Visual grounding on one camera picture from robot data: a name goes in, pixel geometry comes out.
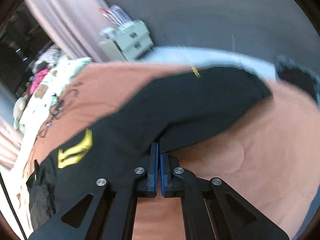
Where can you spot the orange blanket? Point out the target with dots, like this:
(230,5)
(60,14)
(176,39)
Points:
(262,142)

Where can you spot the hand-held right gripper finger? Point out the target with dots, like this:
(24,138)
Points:
(156,160)
(162,170)

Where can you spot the black garment with yellow print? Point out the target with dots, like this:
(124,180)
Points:
(175,100)

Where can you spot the cream bear print quilt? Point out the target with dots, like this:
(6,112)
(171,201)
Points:
(50,85)

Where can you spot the pink cloth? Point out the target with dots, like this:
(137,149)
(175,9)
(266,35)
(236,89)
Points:
(38,78)

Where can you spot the light blue sheet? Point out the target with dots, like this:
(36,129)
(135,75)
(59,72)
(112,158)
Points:
(250,63)

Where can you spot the dark open closet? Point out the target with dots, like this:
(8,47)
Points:
(22,45)

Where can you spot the white drawer cabinet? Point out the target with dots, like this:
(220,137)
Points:
(130,42)

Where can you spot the striped items pile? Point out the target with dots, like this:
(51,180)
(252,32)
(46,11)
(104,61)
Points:
(116,17)

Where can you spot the floral cloth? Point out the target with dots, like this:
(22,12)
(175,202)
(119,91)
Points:
(48,55)

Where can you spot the beige plush toy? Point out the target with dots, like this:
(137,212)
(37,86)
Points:
(19,110)

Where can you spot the dark cloth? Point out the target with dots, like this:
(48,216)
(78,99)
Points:
(297,77)

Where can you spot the pink curtain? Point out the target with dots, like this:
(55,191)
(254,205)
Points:
(62,17)
(8,142)

